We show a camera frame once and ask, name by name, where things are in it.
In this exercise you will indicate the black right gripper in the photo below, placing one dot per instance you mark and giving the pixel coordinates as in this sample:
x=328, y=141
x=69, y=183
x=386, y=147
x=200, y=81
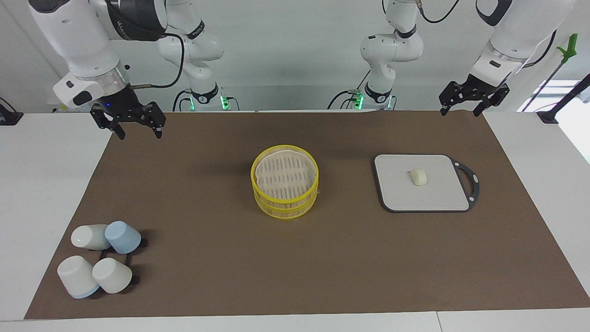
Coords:
x=122, y=103

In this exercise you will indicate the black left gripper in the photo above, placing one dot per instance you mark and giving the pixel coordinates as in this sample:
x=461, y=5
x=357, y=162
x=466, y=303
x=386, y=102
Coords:
x=479, y=86

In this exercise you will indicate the white steamed bun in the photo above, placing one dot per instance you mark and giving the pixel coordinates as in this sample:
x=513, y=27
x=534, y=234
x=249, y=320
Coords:
x=419, y=177

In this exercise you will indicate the yellow-rimmed bamboo steamer lid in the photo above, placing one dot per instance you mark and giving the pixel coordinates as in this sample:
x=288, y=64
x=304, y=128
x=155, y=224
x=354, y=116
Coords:
x=285, y=175

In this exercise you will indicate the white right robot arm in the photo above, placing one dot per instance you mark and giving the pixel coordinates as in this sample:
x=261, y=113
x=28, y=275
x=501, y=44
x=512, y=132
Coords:
x=83, y=37

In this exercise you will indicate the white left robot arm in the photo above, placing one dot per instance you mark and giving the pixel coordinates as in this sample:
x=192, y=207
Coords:
x=516, y=32

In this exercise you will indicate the yellow-rimmed bamboo steamer basket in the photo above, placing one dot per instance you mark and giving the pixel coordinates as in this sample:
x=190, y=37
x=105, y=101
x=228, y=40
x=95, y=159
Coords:
x=286, y=212

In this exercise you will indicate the white box with yellow label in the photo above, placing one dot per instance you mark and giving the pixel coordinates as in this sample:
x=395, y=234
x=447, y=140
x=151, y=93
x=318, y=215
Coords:
x=55, y=109

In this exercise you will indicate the black clamp stand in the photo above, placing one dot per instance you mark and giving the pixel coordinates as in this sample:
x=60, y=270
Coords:
x=551, y=116

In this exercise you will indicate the green-tipped metal rod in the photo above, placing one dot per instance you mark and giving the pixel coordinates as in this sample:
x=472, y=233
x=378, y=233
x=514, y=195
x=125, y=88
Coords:
x=568, y=48

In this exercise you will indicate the grey cutting board black rim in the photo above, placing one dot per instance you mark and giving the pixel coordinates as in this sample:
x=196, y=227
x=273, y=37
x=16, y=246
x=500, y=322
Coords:
x=415, y=193

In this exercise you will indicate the black table clamp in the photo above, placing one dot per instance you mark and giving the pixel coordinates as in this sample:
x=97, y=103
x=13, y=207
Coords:
x=8, y=117

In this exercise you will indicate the light blue cup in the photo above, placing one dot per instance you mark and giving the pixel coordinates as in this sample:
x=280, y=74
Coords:
x=123, y=237

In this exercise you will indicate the white cup lying sideways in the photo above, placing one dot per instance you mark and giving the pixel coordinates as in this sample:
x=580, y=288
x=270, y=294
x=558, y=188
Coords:
x=87, y=237

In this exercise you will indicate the plain white cup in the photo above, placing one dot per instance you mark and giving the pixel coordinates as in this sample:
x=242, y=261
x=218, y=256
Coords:
x=112, y=275

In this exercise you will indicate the white cup with blue rim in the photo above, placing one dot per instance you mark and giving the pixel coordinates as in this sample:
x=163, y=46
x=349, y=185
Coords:
x=76, y=276

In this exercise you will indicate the brown table mat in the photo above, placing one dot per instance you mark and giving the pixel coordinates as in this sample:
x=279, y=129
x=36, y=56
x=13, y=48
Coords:
x=322, y=258

